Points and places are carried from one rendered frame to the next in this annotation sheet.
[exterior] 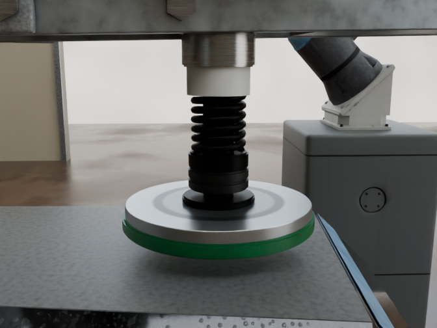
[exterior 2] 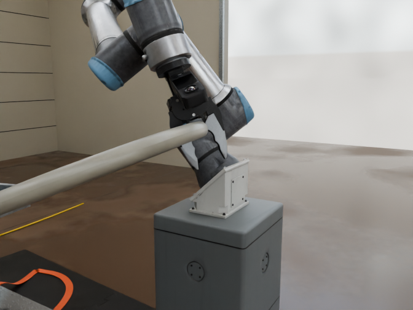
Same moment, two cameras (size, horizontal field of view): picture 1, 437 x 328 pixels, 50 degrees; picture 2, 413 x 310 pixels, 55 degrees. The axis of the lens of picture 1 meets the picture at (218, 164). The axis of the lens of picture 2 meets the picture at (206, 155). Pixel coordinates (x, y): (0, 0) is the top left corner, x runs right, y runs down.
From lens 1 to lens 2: 1.28 m
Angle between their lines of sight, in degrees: 32
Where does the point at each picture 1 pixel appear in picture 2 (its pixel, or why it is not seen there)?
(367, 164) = (189, 243)
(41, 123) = not seen: hidden behind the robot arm
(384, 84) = (219, 182)
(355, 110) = (200, 199)
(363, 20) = not seen: outside the picture
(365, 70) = (209, 169)
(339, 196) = (173, 262)
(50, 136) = not seen: hidden behind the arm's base
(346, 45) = (200, 149)
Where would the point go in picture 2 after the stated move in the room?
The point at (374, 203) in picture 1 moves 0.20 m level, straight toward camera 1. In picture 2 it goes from (196, 274) to (150, 291)
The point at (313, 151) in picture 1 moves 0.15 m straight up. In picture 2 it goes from (156, 226) to (155, 189)
